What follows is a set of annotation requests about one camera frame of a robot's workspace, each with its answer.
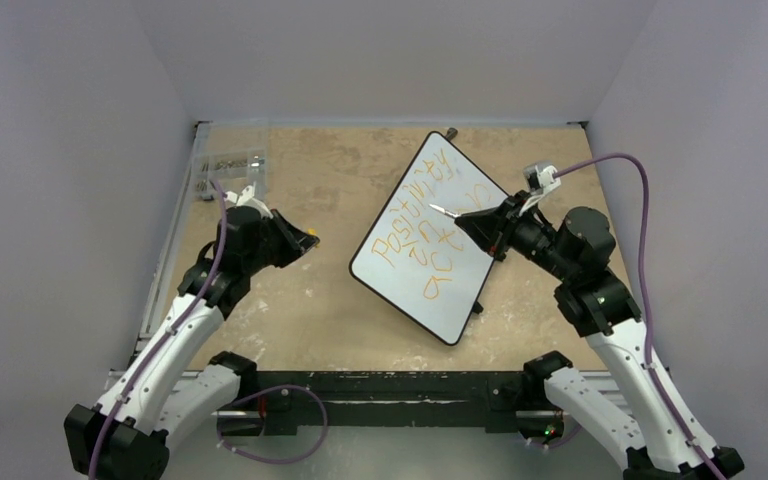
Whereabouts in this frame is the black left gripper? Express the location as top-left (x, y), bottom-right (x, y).
top-left (244, 208), bottom-right (317, 274)

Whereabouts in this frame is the white board marker pen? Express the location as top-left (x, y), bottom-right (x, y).
top-left (428, 204), bottom-right (460, 219)

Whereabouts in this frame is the white whiteboard black frame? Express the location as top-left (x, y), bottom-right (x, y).
top-left (349, 132), bottom-right (507, 345)

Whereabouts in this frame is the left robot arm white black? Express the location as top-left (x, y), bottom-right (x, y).
top-left (64, 206), bottom-right (320, 479)

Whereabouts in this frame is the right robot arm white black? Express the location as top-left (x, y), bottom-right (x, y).
top-left (454, 191), bottom-right (745, 479)

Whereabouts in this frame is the clear plastic screw box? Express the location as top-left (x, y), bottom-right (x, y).
top-left (191, 148), bottom-right (269, 201)

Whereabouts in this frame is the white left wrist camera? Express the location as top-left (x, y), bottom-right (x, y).
top-left (223, 184), bottom-right (273, 218)

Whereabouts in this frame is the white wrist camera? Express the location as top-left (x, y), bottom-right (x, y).
top-left (519, 161), bottom-right (561, 216)
top-left (223, 184), bottom-right (273, 218)

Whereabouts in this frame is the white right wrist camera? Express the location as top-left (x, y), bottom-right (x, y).
top-left (519, 161), bottom-right (561, 216)

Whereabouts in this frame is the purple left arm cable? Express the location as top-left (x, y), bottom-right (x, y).
top-left (87, 180), bottom-right (230, 480)

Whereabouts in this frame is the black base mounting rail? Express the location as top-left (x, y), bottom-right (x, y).
top-left (214, 371), bottom-right (571, 440)

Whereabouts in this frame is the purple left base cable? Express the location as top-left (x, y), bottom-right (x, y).
top-left (215, 384), bottom-right (329, 466)

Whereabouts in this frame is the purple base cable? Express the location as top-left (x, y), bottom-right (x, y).
top-left (526, 420), bottom-right (584, 452)
top-left (215, 384), bottom-right (329, 466)

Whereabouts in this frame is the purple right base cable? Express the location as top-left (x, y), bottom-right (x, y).
top-left (526, 420), bottom-right (584, 452)

